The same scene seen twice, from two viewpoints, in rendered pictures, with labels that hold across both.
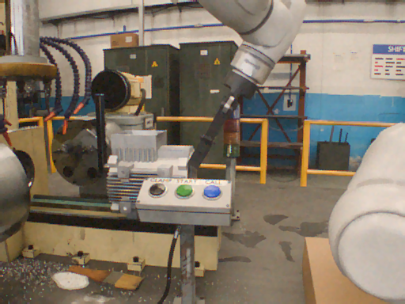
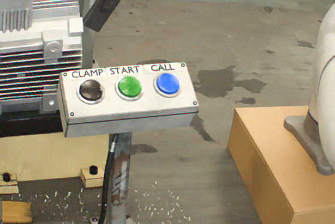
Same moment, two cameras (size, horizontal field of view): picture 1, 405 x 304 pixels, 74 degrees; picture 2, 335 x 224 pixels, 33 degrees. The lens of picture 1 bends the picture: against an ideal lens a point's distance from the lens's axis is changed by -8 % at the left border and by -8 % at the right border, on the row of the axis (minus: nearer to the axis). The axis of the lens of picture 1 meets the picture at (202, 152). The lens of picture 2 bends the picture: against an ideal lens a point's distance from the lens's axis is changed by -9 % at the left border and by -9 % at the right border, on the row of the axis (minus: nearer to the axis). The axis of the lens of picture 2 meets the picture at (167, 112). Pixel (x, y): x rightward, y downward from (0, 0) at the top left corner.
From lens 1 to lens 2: 39 cm
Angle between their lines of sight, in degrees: 35
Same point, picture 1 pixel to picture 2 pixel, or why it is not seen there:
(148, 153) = (20, 18)
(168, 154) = (48, 13)
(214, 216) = (174, 118)
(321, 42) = not seen: outside the picture
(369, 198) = not seen: outside the picture
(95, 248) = not seen: outside the picture
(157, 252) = (32, 162)
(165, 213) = (107, 123)
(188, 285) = (121, 206)
